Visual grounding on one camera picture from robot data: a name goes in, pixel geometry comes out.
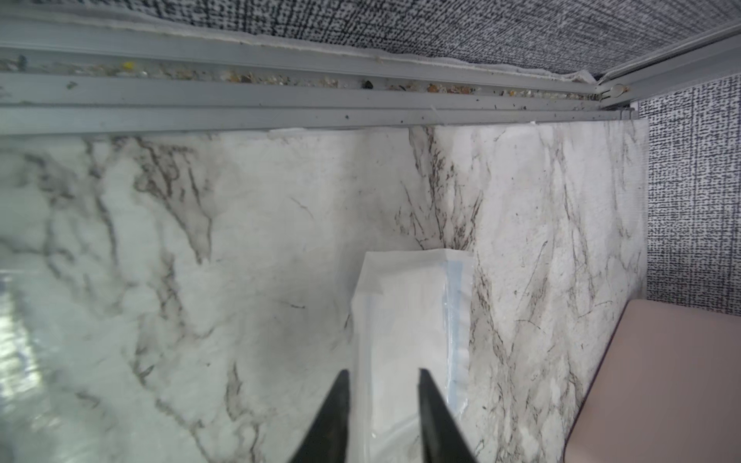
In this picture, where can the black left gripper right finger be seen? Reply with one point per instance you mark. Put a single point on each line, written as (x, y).
(441, 439)

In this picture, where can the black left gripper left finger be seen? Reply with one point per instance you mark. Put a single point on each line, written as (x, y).
(328, 436)

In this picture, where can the white gauze packet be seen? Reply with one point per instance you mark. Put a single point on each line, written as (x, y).
(411, 311)

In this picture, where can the pink first aid box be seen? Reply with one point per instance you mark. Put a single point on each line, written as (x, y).
(667, 390)

